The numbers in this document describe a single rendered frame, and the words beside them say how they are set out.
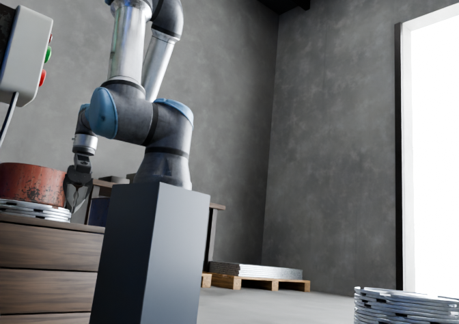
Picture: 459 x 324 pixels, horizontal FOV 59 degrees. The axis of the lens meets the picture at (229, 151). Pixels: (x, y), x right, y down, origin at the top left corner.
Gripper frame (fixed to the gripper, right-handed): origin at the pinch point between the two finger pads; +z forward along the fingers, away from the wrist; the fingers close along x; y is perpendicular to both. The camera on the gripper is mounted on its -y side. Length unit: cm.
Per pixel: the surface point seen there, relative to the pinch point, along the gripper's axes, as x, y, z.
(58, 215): 4.6, -9.4, 3.1
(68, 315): -2.7, -12.7, 29.6
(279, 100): -306, 367, -233
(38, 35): 17, -76, -19
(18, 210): 15.1, -13.8, 3.3
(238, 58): -225, 359, -276
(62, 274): 1.0, -14.2, 18.9
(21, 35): 19, -77, -18
